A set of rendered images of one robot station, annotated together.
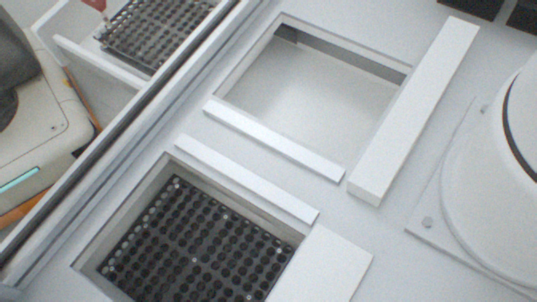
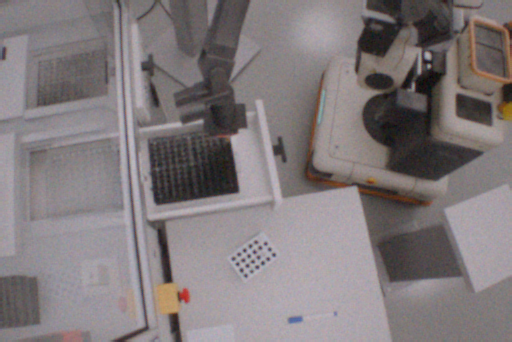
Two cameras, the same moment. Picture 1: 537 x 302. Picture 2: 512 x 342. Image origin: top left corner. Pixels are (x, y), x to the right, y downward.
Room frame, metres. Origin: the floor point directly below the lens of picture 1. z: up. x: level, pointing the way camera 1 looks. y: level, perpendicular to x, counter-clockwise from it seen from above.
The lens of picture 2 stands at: (0.90, -0.05, 1.86)
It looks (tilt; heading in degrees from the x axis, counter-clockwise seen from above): 73 degrees down; 118
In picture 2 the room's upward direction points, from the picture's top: 9 degrees clockwise
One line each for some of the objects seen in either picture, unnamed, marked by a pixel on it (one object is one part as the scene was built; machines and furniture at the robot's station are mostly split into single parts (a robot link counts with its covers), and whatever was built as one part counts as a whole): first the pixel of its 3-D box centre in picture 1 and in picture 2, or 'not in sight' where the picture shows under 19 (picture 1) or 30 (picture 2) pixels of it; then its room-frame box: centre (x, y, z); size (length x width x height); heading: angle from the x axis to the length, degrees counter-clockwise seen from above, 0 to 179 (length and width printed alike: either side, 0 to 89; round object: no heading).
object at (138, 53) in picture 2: not in sight; (140, 72); (0.32, 0.27, 0.87); 0.29 x 0.02 x 0.11; 136
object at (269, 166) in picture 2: not in sight; (266, 155); (0.77, 0.28, 0.87); 0.29 x 0.02 x 0.11; 136
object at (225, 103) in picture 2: not in sight; (219, 100); (0.64, 0.24, 1.12); 0.07 x 0.06 x 0.07; 55
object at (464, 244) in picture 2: not in sight; (437, 249); (1.50, 0.55, 0.38); 0.30 x 0.30 x 0.76; 54
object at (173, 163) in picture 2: not in sight; (193, 167); (0.63, 0.14, 0.87); 0.22 x 0.18 x 0.06; 46
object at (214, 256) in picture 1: (200, 264); not in sight; (0.18, 0.13, 0.87); 0.22 x 0.18 x 0.06; 46
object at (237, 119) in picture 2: not in sight; (224, 113); (0.65, 0.25, 1.06); 0.10 x 0.07 x 0.07; 42
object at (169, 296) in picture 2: not in sight; (170, 298); (0.79, -0.16, 0.88); 0.07 x 0.05 x 0.07; 136
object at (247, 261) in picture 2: not in sight; (253, 257); (0.90, 0.05, 0.78); 0.12 x 0.08 x 0.04; 72
